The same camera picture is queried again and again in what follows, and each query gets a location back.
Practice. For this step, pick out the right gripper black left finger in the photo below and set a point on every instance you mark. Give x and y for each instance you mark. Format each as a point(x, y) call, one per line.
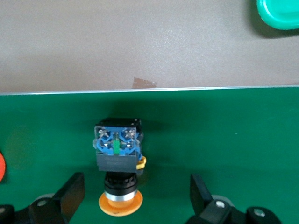
point(70, 198)

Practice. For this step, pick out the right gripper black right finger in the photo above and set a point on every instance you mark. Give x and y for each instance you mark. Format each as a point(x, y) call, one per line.
point(203, 205)

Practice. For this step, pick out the yellow pushbutton green-marked block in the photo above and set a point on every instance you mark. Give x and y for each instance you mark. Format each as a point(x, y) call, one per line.
point(116, 161)

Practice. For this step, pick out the orange cylinder printed 4650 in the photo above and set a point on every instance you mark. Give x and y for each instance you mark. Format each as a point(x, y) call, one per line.
point(2, 166)

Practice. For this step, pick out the green belt conveyor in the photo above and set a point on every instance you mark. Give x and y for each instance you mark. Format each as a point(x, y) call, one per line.
point(210, 128)

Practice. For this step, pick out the green plastic tray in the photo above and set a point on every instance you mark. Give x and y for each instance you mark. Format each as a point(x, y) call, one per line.
point(280, 14)

